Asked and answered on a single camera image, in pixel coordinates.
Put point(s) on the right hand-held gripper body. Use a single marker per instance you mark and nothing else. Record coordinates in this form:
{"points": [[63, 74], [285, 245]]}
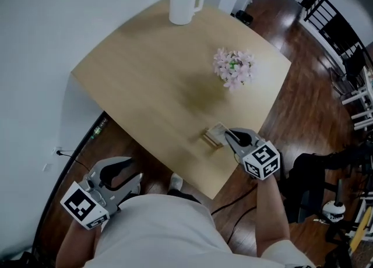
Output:
{"points": [[260, 160]]}

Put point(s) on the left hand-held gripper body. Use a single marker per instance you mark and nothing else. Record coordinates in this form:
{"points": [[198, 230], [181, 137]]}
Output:
{"points": [[84, 205]]}

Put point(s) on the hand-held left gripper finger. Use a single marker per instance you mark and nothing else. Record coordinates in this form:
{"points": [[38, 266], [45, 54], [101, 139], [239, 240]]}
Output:
{"points": [[132, 185], [110, 162]]}

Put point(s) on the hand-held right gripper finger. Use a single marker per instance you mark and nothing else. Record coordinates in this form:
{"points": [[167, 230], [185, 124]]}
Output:
{"points": [[247, 131], [233, 144]]}

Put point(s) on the pale table card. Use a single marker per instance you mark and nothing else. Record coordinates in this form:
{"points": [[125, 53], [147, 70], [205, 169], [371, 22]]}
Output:
{"points": [[218, 131]]}

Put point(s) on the person's right forearm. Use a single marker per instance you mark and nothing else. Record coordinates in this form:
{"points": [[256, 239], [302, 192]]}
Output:
{"points": [[271, 214]]}

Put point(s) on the person's left forearm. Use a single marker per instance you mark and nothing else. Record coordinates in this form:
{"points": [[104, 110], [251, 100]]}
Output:
{"points": [[75, 246]]}

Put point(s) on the green drink bottle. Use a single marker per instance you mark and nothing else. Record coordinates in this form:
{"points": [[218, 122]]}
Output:
{"points": [[98, 129]]}

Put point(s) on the person's white shoe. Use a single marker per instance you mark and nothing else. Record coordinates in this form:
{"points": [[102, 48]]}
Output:
{"points": [[176, 181]]}

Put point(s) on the person's black trouser leg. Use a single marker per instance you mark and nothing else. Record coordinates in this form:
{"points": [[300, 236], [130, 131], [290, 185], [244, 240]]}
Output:
{"points": [[183, 195]]}

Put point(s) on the black office chair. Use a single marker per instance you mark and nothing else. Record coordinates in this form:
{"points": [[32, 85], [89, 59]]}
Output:
{"points": [[309, 185]]}

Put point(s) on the person's white shirt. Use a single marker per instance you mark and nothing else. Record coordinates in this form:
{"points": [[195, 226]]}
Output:
{"points": [[163, 232]]}

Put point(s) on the pink flower bouquet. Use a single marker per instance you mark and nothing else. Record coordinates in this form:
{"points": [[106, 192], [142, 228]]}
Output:
{"points": [[234, 67]]}

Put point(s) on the white round device with pole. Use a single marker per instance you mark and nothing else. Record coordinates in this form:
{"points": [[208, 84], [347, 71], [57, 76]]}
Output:
{"points": [[333, 210]]}

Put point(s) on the black waste bin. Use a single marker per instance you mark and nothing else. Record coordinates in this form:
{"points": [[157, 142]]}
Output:
{"points": [[244, 17]]}

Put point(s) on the white slatted rack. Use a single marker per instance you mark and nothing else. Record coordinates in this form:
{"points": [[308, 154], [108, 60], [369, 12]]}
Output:
{"points": [[362, 100]]}

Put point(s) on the yellow board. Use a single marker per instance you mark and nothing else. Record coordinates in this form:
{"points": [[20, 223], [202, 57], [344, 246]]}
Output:
{"points": [[361, 229]]}

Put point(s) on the white electric kettle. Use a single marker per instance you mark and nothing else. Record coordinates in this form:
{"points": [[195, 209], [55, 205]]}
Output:
{"points": [[183, 6]]}

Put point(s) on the black stair railing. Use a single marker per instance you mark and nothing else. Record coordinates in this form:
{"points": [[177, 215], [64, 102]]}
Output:
{"points": [[335, 19]]}

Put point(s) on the white blank wall plate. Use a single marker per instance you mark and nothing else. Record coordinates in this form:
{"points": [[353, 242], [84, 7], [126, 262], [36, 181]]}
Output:
{"points": [[47, 167]]}

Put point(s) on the white wall socket with plug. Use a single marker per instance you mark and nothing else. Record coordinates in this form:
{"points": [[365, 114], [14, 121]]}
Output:
{"points": [[57, 151]]}

